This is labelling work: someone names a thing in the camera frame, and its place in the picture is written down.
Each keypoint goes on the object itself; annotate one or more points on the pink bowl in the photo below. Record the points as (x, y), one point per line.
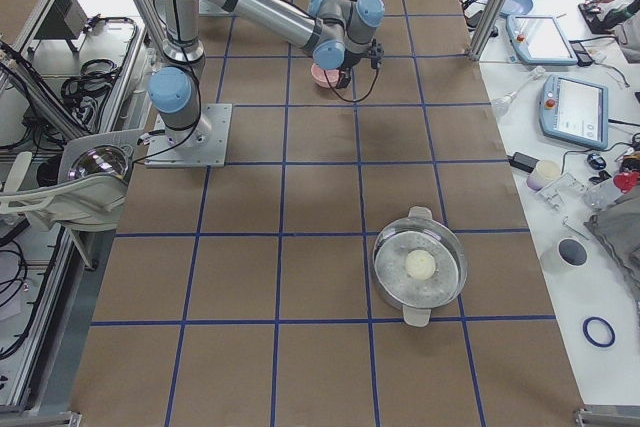
(325, 78)

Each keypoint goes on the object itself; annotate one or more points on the blue plate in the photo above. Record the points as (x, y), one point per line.
(516, 7)

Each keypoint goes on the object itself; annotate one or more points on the shiny metal bowl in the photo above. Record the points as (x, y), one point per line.
(106, 159)

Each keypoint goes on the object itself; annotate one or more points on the white light bulb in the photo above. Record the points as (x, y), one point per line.
(500, 105)

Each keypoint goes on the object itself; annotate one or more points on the teach pendant far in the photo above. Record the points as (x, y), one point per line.
(539, 40)

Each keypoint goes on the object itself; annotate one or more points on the teach pendant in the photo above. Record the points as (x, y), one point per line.
(574, 111)
(539, 40)

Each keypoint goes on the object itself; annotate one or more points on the white purple cup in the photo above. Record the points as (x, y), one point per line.
(543, 173)

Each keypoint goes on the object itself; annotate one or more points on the teach pendant near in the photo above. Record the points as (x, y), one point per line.
(574, 111)

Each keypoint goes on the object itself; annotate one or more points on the glass steamer pot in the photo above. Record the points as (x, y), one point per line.
(416, 299)

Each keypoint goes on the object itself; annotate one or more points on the white steamed bun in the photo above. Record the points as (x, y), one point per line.
(420, 264)

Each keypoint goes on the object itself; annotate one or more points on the white cup dark inside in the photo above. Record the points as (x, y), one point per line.
(564, 255)

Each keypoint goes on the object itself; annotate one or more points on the grey cloth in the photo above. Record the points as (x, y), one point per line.
(617, 230)

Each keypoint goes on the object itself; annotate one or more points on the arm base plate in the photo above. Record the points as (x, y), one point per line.
(206, 146)

